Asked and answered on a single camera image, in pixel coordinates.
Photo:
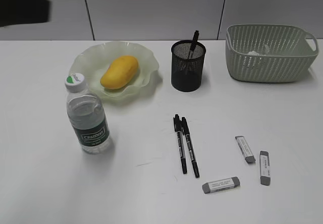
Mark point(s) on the black marker pen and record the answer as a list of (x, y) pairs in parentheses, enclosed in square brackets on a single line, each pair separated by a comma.
[(192, 49), (178, 131), (190, 147)]

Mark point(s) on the yellow mango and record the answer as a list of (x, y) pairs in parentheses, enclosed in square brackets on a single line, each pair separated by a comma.
[(120, 72)]

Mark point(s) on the clear water bottle green label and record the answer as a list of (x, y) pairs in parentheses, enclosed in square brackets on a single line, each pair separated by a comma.
[(86, 115)]

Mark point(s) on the grey white eraser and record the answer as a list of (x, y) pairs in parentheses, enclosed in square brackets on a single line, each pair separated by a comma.
[(221, 185), (245, 149), (264, 168)]

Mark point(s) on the grey white eraser bottom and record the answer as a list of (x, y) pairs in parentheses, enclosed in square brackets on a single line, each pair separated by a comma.
[(221, 185)]

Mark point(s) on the waste paper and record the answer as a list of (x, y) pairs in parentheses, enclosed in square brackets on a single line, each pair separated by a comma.
[(265, 52)]

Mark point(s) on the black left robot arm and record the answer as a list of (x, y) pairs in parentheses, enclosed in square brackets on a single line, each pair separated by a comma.
[(16, 12)]

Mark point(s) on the black mesh pen holder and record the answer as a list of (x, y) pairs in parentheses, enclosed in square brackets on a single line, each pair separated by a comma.
[(191, 81)]

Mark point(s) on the frosted green wavy plate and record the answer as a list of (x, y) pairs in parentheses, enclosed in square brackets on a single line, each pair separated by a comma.
[(95, 61)]

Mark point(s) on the pale green plastic basket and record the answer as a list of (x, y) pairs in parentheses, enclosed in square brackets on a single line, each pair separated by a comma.
[(292, 52)]

